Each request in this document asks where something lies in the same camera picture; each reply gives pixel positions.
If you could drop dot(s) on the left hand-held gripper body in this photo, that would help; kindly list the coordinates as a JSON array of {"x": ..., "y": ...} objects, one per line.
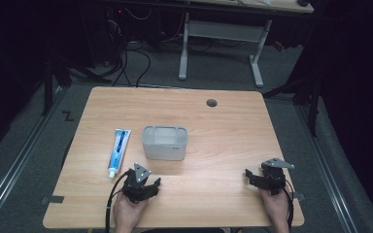
[{"x": 137, "y": 187}]

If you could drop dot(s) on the blue white toothpaste tube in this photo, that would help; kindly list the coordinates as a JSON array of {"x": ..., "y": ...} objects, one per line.
[{"x": 119, "y": 150}]

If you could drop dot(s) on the person's left hand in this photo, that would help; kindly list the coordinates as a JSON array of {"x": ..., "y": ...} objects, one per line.
[{"x": 128, "y": 208}]

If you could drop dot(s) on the black tape strip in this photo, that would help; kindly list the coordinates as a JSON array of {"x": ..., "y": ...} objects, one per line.
[
  {"x": 298, "y": 196},
  {"x": 54, "y": 199}
]

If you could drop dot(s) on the white-legged wooden desk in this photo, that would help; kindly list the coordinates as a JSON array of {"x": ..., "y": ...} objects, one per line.
[{"x": 223, "y": 30}]

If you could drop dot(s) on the black metal stand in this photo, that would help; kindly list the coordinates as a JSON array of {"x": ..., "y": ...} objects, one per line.
[
  {"x": 49, "y": 84},
  {"x": 311, "y": 93}
]

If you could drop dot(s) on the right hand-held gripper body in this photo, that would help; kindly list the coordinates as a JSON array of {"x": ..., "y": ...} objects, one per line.
[{"x": 273, "y": 178}]

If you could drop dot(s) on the zigzag black floor tape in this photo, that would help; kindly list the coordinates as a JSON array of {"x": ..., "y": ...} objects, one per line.
[{"x": 68, "y": 116}]

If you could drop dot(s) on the grey plastic holder box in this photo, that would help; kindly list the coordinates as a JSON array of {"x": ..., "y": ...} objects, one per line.
[{"x": 165, "y": 147}]

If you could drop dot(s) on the person's right hand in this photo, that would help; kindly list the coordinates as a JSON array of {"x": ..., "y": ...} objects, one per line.
[{"x": 276, "y": 205}]

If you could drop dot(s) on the metal floor rail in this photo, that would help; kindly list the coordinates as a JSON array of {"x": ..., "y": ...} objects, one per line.
[
  {"x": 327, "y": 174},
  {"x": 16, "y": 165}
]

